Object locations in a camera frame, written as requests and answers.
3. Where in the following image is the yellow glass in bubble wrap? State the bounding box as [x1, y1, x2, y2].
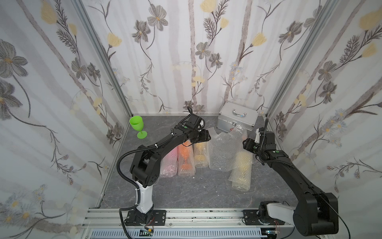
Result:
[228, 150, 253, 192]

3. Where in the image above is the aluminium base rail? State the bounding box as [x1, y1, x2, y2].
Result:
[80, 208, 303, 239]

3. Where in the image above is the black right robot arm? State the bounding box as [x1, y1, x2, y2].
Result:
[243, 127, 339, 237]

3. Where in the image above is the black corrugated cable conduit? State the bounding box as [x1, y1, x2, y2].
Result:
[116, 144, 159, 239]

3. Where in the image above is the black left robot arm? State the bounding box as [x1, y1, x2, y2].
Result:
[130, 114, 211, 214]

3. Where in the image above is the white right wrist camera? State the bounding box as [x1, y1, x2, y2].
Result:
[255, 128, 260, 143]

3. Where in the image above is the amber glass in bubble wrap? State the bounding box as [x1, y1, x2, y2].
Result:
[194, 142, 210, 168]

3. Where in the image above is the silver aluminium first aid case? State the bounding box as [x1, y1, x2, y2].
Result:
[217, 102, 259, 132]

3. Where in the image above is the green plastic wine glass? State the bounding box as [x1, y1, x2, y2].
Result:
[129, 116, 147, 139]

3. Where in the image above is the pink glass in bubble wrap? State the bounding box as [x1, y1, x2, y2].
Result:
[160, 147, 178, 178]

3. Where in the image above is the clear bubble wrap sheet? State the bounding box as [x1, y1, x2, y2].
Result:
[208, 124, 252, 172]

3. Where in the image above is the orange glass in bubble wrap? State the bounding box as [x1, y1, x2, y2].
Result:
[178, 140, 196, 177]

